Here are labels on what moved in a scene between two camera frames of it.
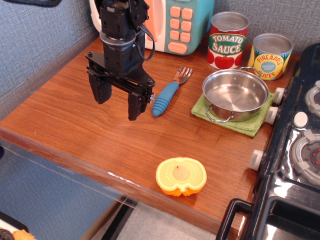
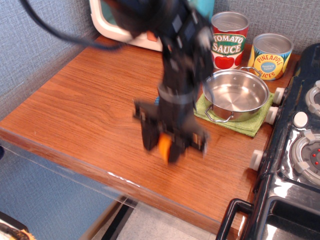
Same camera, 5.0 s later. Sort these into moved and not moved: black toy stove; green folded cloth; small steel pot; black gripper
Moved: black gripper
Not moved: small steel pot; black toy stove; green folded cloth
